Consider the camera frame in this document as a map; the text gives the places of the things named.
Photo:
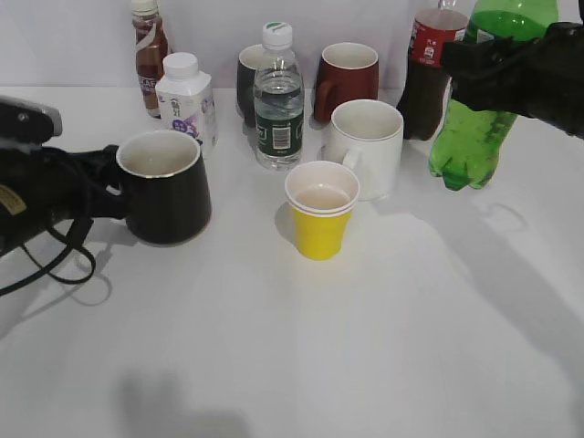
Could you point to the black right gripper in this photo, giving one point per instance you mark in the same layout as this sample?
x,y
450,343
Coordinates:
x,y
550,82

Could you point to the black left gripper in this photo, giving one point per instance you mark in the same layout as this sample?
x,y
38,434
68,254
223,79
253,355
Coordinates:
x,y
36,191

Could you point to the black mug with white interior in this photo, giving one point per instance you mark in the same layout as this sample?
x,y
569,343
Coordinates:
x,y
163,182

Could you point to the green plastic soda bottle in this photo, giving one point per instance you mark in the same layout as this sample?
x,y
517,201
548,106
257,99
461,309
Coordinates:
x,y
466,150

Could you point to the white ceramic mug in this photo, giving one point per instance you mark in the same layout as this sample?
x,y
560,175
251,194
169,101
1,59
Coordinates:
x,y
366,136

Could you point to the dark red ceramic mug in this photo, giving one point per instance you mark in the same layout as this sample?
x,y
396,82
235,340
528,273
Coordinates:
x,y
346,71

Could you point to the dark grey mug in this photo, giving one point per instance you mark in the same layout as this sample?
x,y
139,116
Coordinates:
x,y
248,62

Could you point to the cola bottle with red label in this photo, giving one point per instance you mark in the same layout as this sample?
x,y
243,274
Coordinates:
x,y
421,103

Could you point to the brown coffee drink bottle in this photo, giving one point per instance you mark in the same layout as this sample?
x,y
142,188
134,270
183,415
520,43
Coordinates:
x,y
151,48

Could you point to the clear water bottle green label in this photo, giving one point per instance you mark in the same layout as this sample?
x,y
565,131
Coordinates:
x,y
279,100

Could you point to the yellow paper cup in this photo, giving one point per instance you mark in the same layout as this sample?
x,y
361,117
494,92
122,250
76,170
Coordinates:
x,y
322,195

